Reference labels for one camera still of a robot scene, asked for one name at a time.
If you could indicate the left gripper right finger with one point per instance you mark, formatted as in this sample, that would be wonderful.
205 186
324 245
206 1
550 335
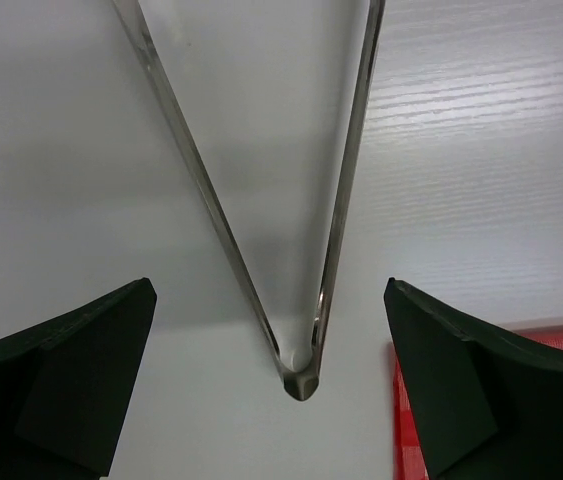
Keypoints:
487 403

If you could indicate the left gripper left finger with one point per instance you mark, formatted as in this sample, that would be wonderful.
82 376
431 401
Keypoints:
66 385

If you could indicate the stainless steel tongs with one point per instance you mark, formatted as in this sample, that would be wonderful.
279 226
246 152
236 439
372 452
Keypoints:
301 384

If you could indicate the red white checkered cloth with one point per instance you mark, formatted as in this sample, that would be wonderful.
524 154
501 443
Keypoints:
408 460

